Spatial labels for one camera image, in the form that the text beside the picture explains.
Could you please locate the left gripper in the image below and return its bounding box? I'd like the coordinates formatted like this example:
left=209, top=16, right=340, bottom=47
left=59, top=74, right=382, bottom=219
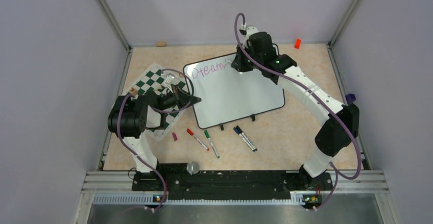
left=158, top=84, right=201, bottom=111

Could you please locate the red whiteboard marker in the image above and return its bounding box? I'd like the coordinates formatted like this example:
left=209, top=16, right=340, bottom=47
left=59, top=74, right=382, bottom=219
left=186, top=129, right=209, bottom=151

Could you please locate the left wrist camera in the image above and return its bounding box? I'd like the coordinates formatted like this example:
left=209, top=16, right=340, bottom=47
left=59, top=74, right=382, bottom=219
left=164, top=73, right=176, bottom=86

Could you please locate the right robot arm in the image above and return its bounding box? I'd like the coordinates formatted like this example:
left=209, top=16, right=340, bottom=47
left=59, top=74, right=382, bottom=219
left=231, top=27, right=359, bottom=189

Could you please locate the grey round knob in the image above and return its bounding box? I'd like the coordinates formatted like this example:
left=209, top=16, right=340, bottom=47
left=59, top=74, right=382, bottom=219
left=186, top=161, right=200, bottom=175

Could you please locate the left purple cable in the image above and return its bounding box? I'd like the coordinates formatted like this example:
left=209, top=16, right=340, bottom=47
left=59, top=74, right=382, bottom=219
left=116, top=68, right=195, bottom=213

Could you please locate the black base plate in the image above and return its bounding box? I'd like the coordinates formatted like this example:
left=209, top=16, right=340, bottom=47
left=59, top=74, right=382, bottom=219
left=132, top=163, right=332, bottom=201

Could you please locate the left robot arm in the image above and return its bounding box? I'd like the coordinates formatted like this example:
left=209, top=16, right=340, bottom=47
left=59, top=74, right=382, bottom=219
left=107, top=85, right=202, bottom=190

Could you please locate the green white chessboard mat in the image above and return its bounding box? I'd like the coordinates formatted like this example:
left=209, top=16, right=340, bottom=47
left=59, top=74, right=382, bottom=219
left=123, top=63, right=189, bottom=141

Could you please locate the green whiteboard marker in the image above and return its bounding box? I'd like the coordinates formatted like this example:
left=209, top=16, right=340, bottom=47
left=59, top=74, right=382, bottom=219
left=204, top=130, right=220, bottom=159

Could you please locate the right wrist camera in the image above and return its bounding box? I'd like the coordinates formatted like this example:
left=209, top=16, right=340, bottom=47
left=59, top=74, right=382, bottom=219
left=239, top=25, right=259, bottom=39

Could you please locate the whiteboard metal stand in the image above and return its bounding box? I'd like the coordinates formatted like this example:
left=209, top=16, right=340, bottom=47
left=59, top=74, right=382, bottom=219
left=218, top=114, right=256, bottom=131

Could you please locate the blue whiteboard marker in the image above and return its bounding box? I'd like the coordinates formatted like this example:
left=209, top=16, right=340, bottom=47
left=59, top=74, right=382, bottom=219
left=233, top=127, right=255, bottom=152

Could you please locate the pink marker cap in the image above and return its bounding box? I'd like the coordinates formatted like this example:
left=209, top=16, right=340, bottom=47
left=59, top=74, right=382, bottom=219
left=172, top=132, right=178, bottom=141

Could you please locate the black whiteboard marker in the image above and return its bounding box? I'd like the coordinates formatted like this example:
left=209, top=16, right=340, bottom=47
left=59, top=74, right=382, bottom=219
left=236, top=126, right=258, bottom=152

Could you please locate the whiteboard with black frame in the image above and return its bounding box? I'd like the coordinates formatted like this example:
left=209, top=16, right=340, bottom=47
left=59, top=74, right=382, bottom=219
left=183, top=53, right=285, bottom=129

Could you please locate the orange toy block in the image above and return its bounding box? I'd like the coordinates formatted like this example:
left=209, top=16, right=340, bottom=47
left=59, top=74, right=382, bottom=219
left=294, top=38, right=302, bottom=49

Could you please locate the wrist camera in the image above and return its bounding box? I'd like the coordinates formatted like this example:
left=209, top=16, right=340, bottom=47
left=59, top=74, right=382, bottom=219
left=164, top=73, right=176, bottom=86
left=239, top=25, right=259, bottom=39

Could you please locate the purple object at edge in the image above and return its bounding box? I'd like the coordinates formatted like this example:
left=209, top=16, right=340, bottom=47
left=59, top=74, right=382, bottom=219
left=345, top=93, right=356, bottom=104

